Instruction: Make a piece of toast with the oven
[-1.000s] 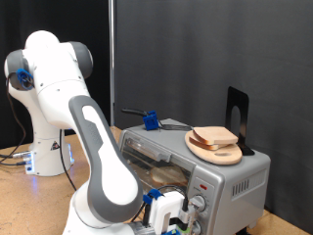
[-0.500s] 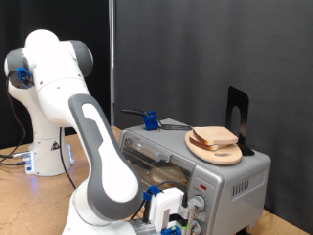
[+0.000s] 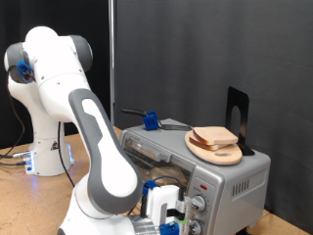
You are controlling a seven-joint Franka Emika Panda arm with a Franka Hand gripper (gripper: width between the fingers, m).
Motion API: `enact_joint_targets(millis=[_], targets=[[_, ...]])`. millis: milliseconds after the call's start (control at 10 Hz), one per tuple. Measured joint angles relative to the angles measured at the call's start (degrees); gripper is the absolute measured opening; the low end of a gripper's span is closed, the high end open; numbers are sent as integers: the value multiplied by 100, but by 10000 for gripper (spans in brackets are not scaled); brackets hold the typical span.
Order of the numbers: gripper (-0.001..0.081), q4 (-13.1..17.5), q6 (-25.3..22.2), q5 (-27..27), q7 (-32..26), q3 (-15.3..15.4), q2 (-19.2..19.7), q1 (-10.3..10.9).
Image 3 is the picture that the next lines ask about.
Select round wooden cutting board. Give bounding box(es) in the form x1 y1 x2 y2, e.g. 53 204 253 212
184 129 244 165

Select metal spatula with blue block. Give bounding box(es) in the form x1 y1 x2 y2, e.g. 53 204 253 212
120 108 194 132

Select black metal bookend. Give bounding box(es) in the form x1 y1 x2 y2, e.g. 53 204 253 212
225 86 256 157

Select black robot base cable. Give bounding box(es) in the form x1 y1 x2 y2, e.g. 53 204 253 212
0 150 32 160
0 160 28 167

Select vertical metal pole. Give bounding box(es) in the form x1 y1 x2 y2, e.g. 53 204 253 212
108 0 116 127

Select black backdrop curtain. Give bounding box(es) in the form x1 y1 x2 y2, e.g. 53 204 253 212
0 0 112 150

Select glass oven door with handle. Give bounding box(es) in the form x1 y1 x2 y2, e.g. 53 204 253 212
119 130 197 200

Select dark grey backdrop curtain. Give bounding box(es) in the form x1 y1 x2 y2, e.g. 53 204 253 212
113 0 313 234

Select blue cable clip on arm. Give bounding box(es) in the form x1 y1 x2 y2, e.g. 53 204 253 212
17 61 35 84

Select white wrist camera blue mount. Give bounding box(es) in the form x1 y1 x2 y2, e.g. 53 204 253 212
140 179 194 235

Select silver oven knob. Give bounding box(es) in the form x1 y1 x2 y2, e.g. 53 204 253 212
190 195 207 213
188 219 203 235

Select silver toaster oven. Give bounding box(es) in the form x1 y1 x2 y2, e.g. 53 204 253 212
118 117 272 235

